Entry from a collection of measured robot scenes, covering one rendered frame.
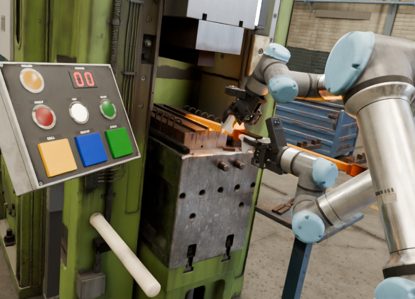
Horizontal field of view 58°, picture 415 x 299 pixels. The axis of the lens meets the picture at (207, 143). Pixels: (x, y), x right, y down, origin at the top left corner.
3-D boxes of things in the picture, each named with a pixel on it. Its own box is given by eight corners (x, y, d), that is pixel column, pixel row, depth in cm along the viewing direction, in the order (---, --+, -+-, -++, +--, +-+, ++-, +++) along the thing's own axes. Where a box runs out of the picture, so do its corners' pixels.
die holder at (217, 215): (244, 248, 161) (262, 149, 150) (168, 270, 138) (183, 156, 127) (176, 196, 204) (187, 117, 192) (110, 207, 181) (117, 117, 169)
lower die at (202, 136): (225, 147, 145) (228, 126, 143) (182, 150, 133) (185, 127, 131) (170, 121, 177) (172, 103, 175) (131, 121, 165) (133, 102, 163)
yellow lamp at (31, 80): (44, 91, 84) (45, 72, 83) (21, 91, 81) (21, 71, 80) (41, 89, 86) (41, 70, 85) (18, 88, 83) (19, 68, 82)
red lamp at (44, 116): (56, 128, 84) (57, 109, 83) (34, 128, 81) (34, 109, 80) (52, 124, 86) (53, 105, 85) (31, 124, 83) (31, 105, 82)
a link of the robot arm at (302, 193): (288, 228, 101) (296, 191, 98) (290, 212, 112) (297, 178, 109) (318, 235, 99) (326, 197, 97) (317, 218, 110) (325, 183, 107)
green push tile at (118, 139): (134, 153, 103) (125, 127, 103) (115, 158, 97) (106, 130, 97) (129, 154, 104) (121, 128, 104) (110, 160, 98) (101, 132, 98)
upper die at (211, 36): (240, 55, 136) (244, 28, 134) (195, 49, 124) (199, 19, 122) (180, 44, 168) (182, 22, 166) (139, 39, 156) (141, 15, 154)
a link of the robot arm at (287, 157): (292, 151, 104) (310, 149, 109) (280, 147, 107) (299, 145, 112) (288, 176, 106) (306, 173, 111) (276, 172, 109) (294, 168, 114)
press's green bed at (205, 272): (226, 336, 173) (243, 248, 161) (155, 369, 151) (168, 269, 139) (167, 271, 215) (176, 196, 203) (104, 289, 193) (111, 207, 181)
